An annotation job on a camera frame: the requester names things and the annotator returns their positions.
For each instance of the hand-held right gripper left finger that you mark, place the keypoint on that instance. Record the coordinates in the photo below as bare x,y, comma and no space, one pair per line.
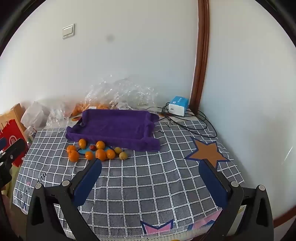
89,183

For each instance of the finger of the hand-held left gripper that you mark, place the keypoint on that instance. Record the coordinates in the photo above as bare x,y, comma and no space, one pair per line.
17,147

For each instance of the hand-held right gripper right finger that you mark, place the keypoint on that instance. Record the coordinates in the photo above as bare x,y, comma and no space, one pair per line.
212,183

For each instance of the small orange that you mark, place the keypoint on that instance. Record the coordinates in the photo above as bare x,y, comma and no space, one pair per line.
89,155
71,148
110,154
82,143
101,154
73,156
100,144

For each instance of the small yellow loquat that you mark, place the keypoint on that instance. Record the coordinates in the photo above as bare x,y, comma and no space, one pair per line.
123,155
118,150

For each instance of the purple towel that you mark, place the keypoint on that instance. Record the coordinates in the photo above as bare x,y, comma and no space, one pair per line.
115,126

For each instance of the red cardboard box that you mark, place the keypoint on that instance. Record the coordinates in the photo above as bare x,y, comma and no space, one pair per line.
12,134

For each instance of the clear plastic bottle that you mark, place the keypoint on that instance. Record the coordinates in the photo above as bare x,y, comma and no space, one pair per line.
32,134

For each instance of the wooden chair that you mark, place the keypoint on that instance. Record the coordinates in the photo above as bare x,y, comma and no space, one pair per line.
11,113

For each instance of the small red fruit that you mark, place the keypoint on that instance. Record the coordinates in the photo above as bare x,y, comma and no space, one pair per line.
92,147

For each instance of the white plastic bag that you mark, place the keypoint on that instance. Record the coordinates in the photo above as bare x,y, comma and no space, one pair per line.
34,114

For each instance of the small clear plastic bag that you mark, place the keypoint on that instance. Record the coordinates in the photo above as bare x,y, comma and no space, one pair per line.
56,117

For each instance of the grey plaid tablecloth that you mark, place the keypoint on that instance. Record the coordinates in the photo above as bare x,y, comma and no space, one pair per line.
150,176

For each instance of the pile of bagged oranges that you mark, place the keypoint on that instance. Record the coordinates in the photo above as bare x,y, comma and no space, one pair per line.
83,107

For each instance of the white and blue charger box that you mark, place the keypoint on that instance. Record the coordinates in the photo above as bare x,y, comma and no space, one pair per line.
178,106

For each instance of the clear plastic bag with label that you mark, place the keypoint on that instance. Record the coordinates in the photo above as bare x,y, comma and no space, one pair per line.
94,97

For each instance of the large crumpled clear plastic bag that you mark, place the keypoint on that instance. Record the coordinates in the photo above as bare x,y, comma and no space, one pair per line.
134,92

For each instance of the brown wooden door frame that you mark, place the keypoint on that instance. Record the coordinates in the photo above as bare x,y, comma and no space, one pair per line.
201,58

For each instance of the white light switch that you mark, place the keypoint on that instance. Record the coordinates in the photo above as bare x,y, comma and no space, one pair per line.
68,31

